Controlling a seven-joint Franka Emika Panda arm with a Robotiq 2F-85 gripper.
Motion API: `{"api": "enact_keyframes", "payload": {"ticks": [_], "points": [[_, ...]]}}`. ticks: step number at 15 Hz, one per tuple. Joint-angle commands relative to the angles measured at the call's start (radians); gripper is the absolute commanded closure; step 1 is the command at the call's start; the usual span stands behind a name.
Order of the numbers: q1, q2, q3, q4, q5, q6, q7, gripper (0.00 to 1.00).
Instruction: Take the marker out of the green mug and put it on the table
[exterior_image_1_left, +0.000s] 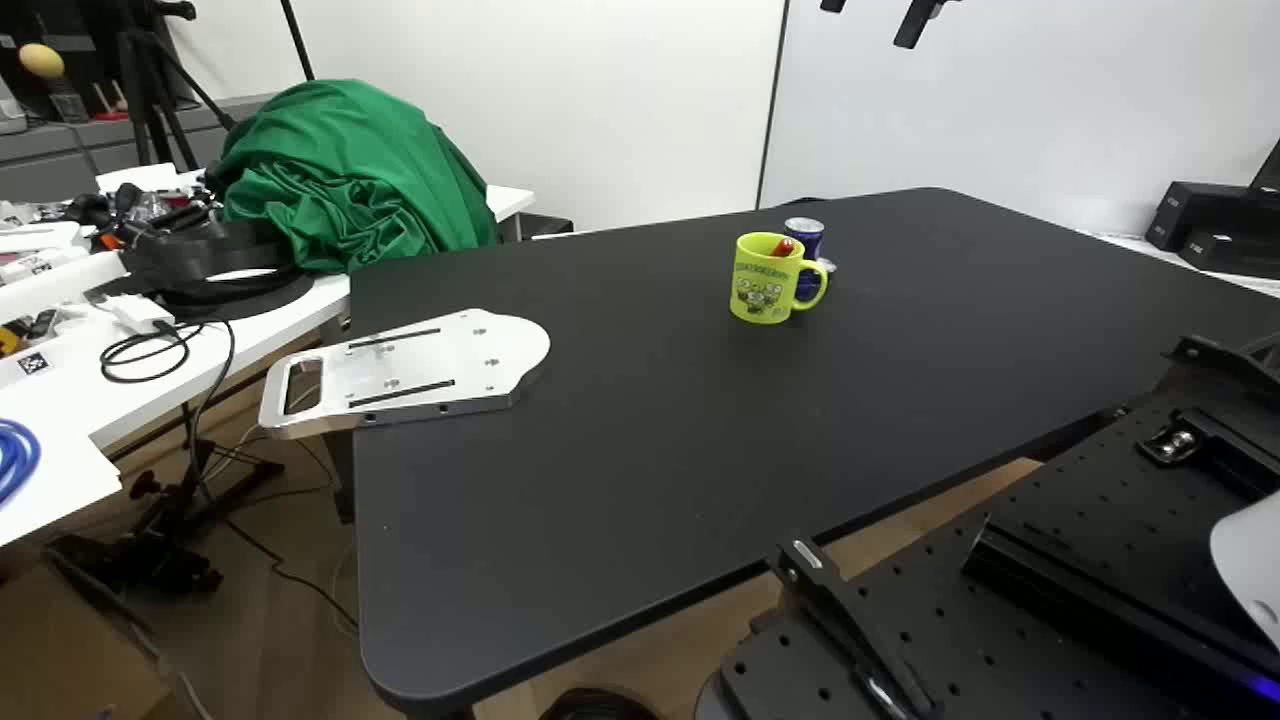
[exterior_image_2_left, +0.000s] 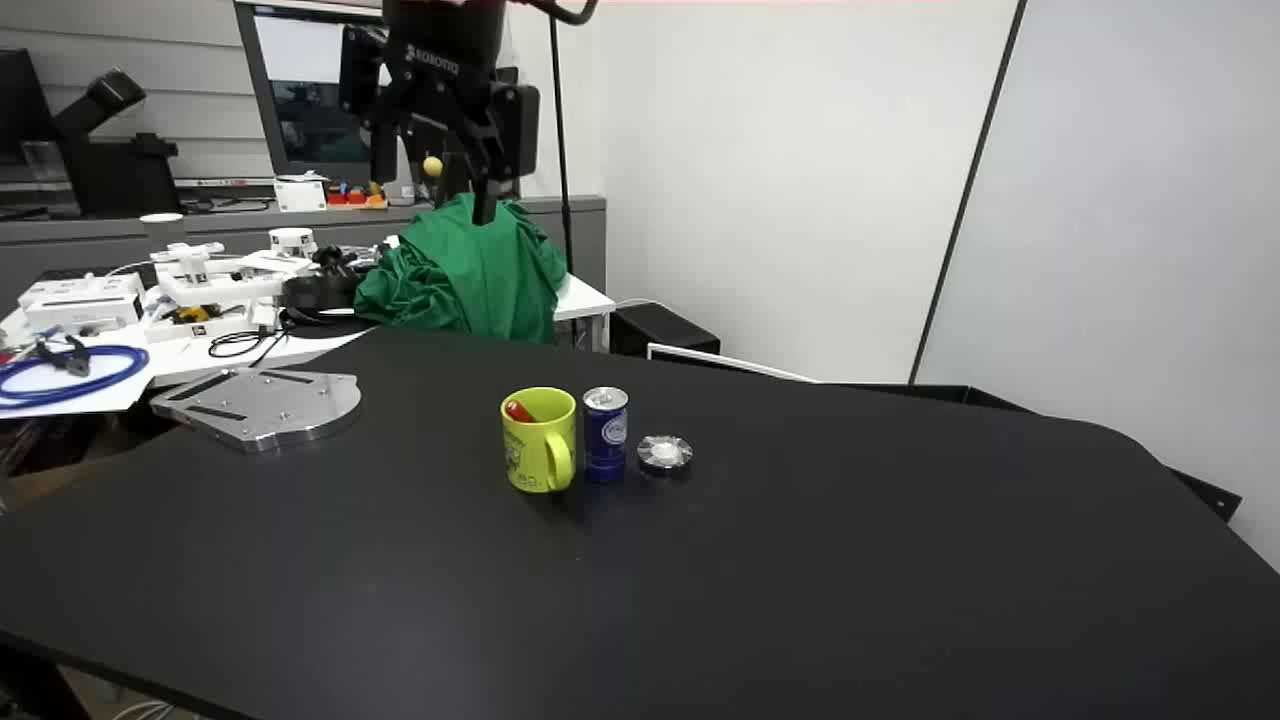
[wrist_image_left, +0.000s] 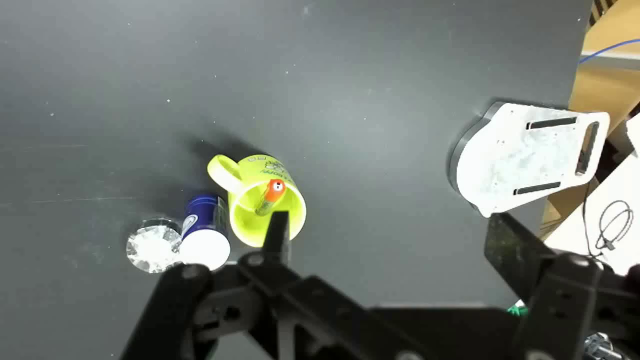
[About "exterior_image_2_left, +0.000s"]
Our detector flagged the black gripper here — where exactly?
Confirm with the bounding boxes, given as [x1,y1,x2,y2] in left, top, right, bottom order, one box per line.
[368,41,526,229]

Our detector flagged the green ceramic mug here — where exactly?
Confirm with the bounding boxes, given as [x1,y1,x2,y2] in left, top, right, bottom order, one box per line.
[497,386,582,502]

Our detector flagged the orange small objects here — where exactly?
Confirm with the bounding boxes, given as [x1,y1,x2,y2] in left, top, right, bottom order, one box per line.
[322,180,392,214]

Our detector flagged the green cloth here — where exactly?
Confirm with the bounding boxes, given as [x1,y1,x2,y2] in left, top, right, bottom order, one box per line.
[346,193,573,348]

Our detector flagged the thin black vertical pole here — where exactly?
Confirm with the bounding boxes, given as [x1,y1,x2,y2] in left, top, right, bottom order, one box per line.
[542,0,579,274]

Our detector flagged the black framed monitor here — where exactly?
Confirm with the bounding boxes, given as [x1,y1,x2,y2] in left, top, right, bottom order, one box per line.
[232,0,405,193]

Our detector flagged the black headphones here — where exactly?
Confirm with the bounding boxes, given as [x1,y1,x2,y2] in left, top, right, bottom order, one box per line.
[276,246,372,338]

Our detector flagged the white side table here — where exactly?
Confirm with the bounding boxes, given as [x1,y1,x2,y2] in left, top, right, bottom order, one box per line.
[0,266,621,425]

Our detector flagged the white plastic device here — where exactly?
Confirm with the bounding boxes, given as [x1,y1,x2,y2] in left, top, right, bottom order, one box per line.
[146,226,322,307]

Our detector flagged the grey metal plate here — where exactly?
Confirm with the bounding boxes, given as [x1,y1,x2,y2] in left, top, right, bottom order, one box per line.
[146,363,365,453]

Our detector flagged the grey counter shelf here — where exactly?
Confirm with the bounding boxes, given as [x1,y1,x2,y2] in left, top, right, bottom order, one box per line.
[0,193,610,313]

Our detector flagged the blue soda can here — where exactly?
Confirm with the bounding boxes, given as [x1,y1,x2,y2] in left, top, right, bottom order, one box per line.
[579,386,634,487]

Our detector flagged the black microscope stand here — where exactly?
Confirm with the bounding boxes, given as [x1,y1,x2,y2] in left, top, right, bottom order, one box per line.
[47,68,184,220]

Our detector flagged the small round silver dish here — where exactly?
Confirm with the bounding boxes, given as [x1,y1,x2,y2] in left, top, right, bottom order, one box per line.
[632,429,699,482]

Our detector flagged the white box device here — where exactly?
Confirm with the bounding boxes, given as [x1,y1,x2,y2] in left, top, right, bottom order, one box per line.
[17,274,146,338]

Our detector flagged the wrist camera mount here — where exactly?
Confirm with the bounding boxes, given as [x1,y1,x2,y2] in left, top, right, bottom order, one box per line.
[497,79,542,186]

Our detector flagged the blue looped cable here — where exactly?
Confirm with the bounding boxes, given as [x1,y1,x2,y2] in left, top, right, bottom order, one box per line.
[0,340,154,414]

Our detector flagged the black diagonal wall strip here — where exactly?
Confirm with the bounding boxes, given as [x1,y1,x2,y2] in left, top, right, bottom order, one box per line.
[906,0,1033,387]

